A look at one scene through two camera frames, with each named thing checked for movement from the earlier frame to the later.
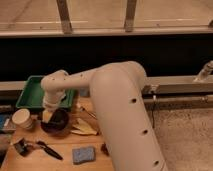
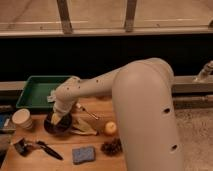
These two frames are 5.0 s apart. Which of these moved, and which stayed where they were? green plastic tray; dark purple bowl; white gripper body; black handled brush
Moved: white gripper body
Stayed: green plastic tray; dark purple bowl; black handled brush
